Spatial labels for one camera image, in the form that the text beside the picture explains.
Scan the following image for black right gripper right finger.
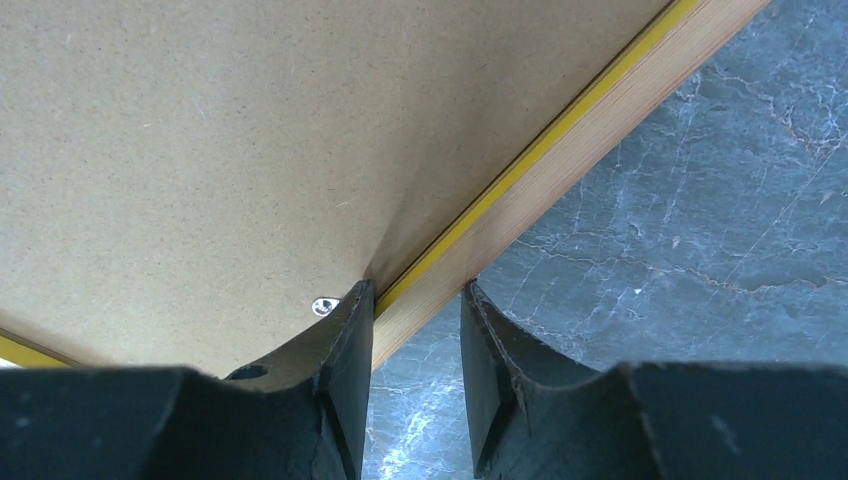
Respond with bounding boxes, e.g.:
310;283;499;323
460;281;847;479

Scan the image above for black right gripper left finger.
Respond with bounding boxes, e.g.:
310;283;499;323
1;280;375;479

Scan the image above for brown cardboard backing board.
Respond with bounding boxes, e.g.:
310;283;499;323
0;0;677;379

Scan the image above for metal turn clip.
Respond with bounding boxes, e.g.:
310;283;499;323
311;297;341;318

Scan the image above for yellow wooden picture frame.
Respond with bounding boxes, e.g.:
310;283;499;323
0;0;773;372

